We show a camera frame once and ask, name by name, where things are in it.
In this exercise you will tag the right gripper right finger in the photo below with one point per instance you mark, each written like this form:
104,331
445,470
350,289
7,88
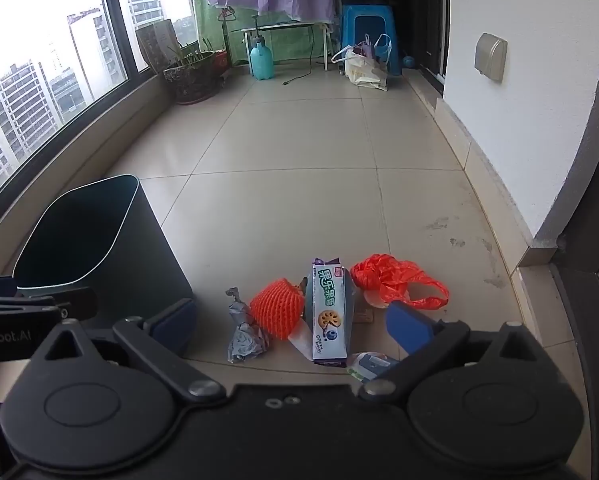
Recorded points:
429,345

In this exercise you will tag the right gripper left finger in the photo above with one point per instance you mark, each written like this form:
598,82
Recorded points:
155,346

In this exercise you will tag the white blue tissue pack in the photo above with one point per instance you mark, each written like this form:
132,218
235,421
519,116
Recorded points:
366,366

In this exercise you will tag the red plastic bag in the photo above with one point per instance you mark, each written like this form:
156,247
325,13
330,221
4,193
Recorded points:
383,279

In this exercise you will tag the grey wrapper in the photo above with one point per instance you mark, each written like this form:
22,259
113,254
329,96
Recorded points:
249,340

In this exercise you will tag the white purple biscuit box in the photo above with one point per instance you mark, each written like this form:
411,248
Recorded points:
329,310

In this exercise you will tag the orange foam fruit net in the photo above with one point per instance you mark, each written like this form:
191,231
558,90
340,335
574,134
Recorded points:
278,307

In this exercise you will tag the dark teal trash bin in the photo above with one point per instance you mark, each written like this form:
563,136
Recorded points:
104,235

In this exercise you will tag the potted plant brown pot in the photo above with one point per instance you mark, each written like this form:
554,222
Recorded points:
191,77

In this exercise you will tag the small blue ball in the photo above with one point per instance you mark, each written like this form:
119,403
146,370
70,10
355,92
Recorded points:
409,62

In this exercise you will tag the white tote bag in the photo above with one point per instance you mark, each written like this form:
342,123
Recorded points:
362,67

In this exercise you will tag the teal spray bottle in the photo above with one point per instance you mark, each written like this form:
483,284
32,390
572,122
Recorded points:
261,61

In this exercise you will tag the brown board on sill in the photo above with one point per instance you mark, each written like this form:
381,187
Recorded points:
158,45

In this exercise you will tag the green hanging cloth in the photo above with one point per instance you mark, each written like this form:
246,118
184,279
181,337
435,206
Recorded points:
216,23

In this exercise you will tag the white low bench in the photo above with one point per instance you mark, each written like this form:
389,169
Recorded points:
291,41

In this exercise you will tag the blue plastic stool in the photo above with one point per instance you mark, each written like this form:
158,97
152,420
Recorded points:
375,22

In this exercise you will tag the black window frame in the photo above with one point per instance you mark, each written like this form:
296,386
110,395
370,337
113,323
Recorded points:
63,65

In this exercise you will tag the grey wall socket cover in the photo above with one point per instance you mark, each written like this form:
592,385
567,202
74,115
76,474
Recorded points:
490,55

